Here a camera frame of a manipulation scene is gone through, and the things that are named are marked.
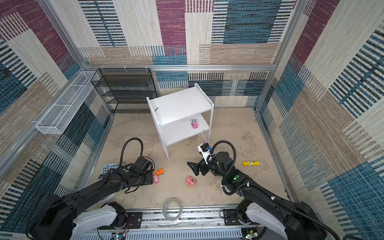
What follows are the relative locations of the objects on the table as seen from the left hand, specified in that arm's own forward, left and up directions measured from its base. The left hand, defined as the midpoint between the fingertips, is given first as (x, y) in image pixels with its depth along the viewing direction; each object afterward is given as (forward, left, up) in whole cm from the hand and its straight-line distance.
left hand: (148, 176), depth 85 cm
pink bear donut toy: (-3, -24, +1) cm, 24 cm away
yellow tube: (+7, -59, +1) cm, 60 cm away
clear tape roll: (-17, -11, +1) cm, 20 cm away
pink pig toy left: (-1, -4, 0) cm, 4 cm away
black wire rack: (+57, +23, +16) cm, 64 cm away
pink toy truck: (+24, -26, +16) cm, 39 cm away
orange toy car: (+3, -6, 0) cm, 7 cm away
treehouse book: (+6, +26, 0) cm, 27 cm away
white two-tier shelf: (+18, -20, +31) cm, 41 cm away
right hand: (+4, -26, +13) cm, 29 cm away
